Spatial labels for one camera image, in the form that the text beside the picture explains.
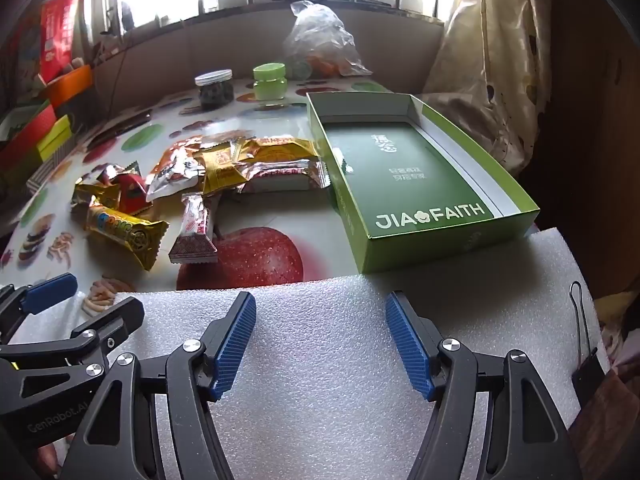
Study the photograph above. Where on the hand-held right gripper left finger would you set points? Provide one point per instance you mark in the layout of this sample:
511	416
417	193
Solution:
232	345

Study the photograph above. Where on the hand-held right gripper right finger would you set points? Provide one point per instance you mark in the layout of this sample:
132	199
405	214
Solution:
407	345

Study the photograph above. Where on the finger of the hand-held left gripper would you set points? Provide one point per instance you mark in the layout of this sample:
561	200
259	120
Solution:
112	317
50	291

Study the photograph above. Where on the gold candy packet colourful print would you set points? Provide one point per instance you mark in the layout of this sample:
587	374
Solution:
122	232

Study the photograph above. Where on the white red wafer bar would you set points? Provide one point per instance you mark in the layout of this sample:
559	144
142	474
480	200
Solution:
195	230

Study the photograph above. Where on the gold peanut crisp packet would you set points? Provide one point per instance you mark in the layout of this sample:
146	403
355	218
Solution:
225	172
280	149

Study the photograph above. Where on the silver pink snack packet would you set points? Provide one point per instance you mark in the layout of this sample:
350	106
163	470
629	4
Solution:
285	177

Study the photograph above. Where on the green cardboard box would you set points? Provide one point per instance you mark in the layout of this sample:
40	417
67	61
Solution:
425	160

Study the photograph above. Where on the white foam sheet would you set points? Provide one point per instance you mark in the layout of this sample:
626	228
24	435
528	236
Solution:
320	350

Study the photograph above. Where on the black white striped box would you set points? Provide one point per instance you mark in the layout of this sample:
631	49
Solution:
50	165

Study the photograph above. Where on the yellow-green box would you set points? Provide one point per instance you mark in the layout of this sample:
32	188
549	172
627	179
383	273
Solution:
55	135

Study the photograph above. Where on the red textured box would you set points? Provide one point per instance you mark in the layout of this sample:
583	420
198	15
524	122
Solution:
30	135

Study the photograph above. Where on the dark smartphone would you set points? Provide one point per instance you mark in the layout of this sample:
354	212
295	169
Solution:
120	127

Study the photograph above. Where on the black binder clip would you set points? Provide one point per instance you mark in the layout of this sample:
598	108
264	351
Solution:
587	375

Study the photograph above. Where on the orange box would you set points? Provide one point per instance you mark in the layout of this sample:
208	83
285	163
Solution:
70	85

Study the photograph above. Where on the dark-filled jar white lid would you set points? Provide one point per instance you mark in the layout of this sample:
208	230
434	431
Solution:
215	92

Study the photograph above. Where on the red snack bag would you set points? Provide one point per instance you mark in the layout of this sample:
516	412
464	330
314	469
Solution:
60	35

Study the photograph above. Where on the green glass jar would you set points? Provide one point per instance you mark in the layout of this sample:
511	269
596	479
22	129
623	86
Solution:
269	85

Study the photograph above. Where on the cream patterned curtain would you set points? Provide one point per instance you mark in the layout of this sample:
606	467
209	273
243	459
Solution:
480	60

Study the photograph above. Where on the clear plastic bag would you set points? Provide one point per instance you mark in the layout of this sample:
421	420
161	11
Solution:
320	35

